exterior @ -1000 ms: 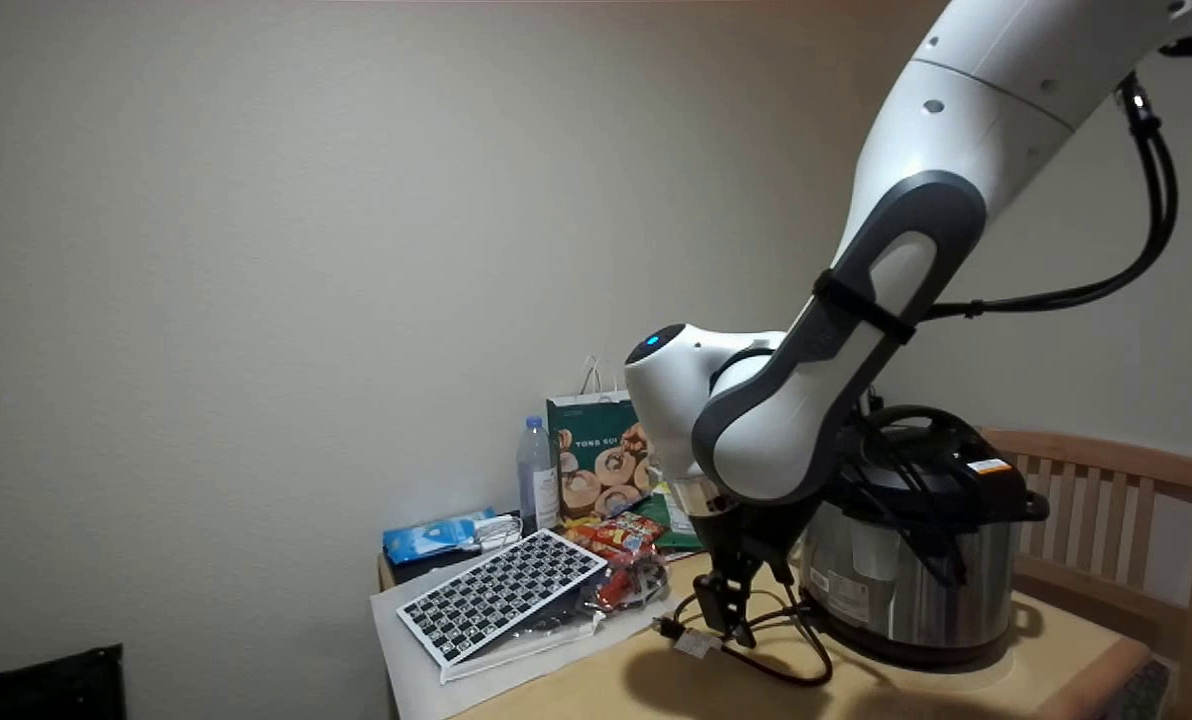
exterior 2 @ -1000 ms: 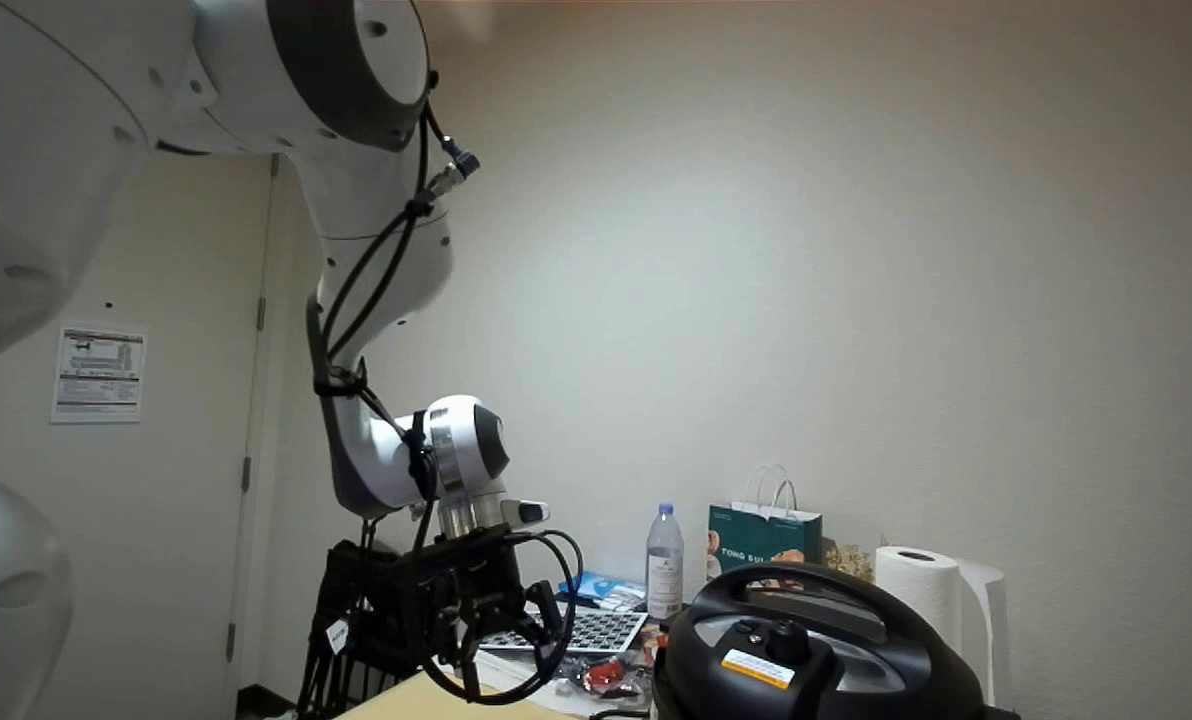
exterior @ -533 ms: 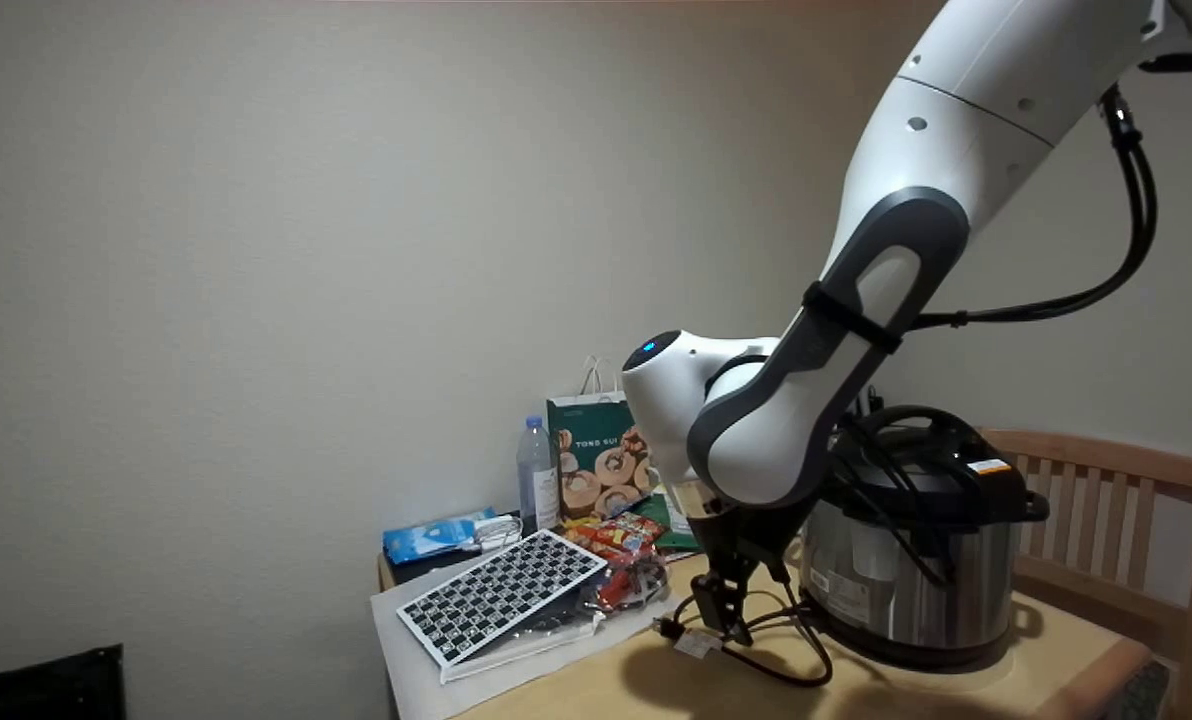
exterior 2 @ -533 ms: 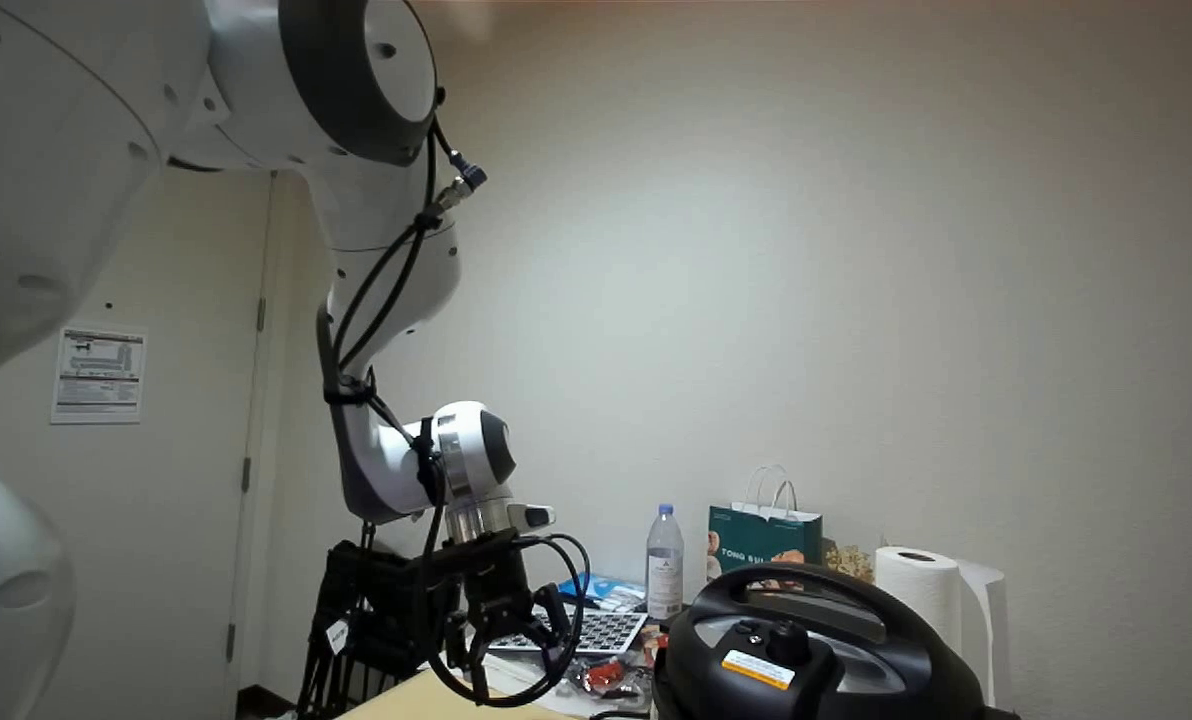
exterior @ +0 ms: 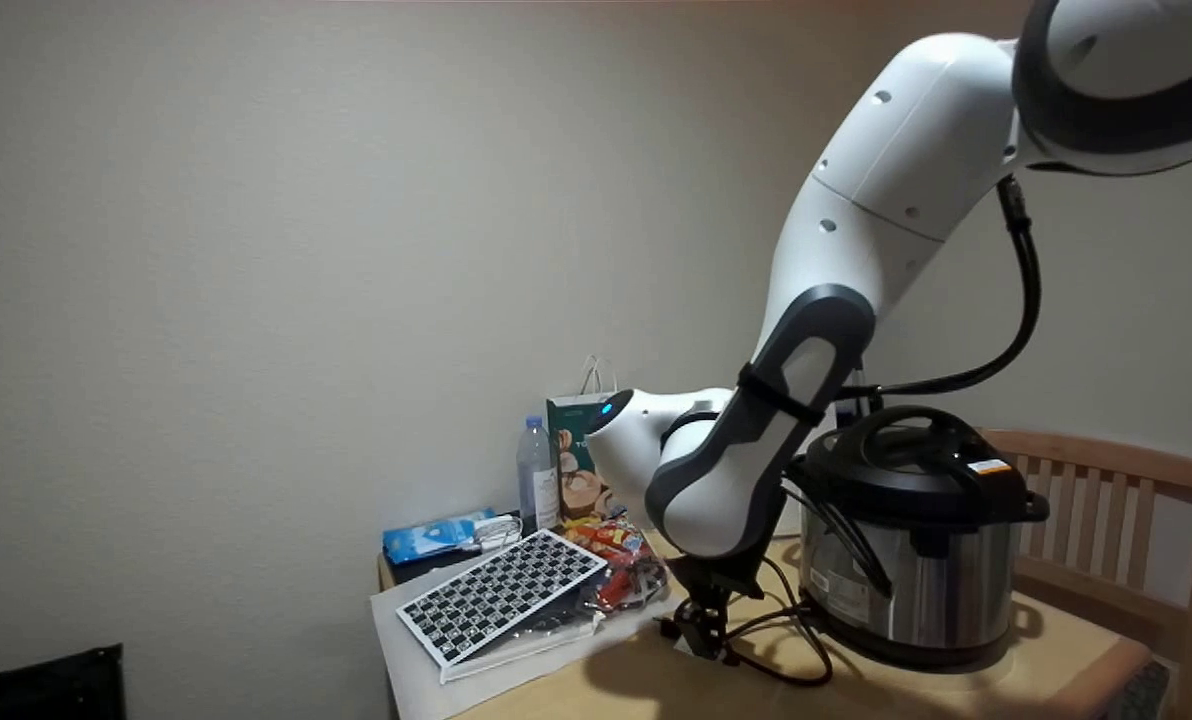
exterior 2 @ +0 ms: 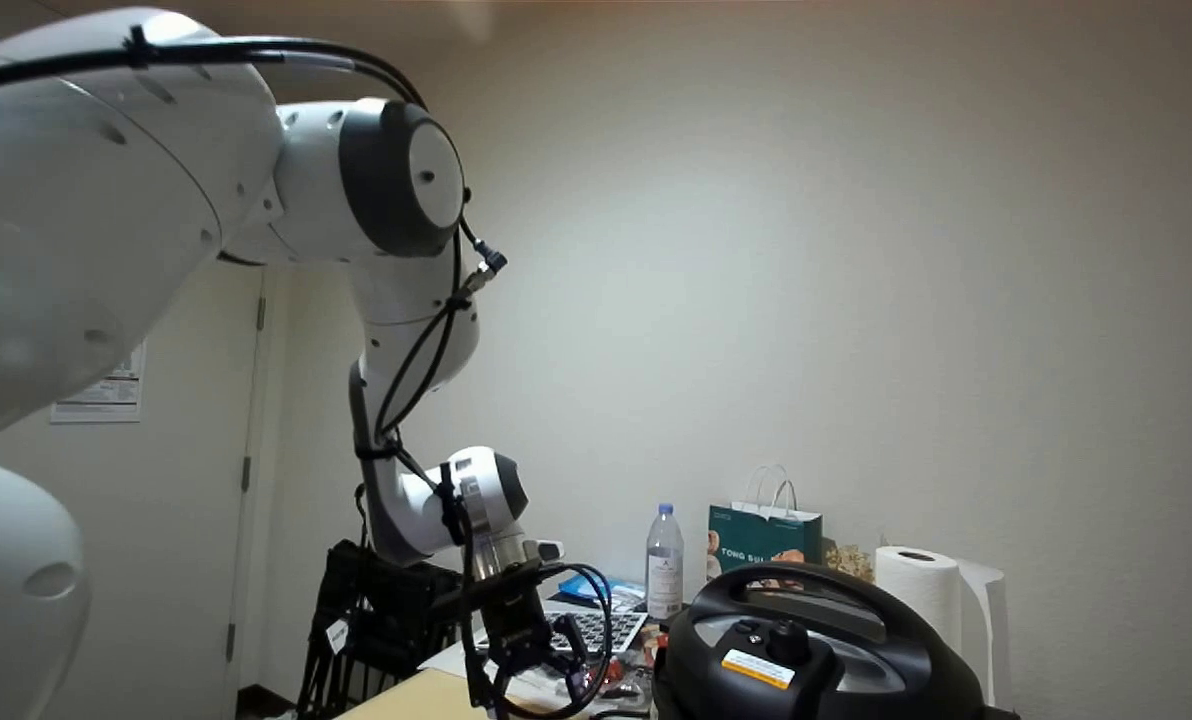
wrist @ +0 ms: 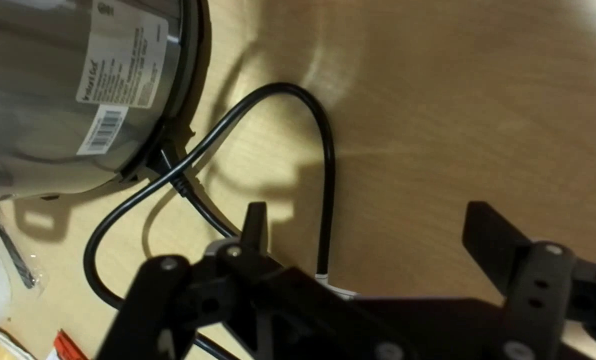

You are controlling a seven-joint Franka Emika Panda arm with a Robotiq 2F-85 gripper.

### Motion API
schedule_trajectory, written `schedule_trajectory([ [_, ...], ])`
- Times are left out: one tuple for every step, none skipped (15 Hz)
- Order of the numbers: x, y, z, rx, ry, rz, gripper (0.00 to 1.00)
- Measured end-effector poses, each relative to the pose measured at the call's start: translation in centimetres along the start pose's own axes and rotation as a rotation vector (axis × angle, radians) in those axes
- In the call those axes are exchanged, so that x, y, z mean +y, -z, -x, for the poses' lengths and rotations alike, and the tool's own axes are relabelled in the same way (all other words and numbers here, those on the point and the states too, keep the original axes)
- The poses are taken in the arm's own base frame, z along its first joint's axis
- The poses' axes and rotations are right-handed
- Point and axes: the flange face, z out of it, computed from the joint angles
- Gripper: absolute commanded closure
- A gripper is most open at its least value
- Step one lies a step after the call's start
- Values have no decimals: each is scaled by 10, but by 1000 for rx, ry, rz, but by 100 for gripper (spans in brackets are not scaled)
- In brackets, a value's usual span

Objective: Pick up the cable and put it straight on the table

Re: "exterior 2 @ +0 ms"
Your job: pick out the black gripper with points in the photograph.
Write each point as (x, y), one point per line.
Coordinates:
(511, 608)

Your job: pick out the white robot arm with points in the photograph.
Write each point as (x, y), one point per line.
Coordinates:
(89, 200)

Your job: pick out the blue plastic package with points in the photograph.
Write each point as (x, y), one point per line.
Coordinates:
(576, 584)

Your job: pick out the black white keyboard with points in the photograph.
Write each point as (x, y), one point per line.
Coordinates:
(624, 629)

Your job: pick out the black crate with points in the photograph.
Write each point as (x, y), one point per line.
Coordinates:
(371, 627)

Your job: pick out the clear water bottle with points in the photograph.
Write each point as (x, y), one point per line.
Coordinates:
(667, 567)

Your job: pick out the green paper bag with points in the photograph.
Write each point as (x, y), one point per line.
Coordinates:
(759, 530)

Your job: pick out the white door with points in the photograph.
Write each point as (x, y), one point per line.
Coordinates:
(182, 532)

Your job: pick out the white paper towel roll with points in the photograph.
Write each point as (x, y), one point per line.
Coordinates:
(916, 582)

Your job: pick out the paper notice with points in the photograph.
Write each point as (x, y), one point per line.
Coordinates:
(100, 398)

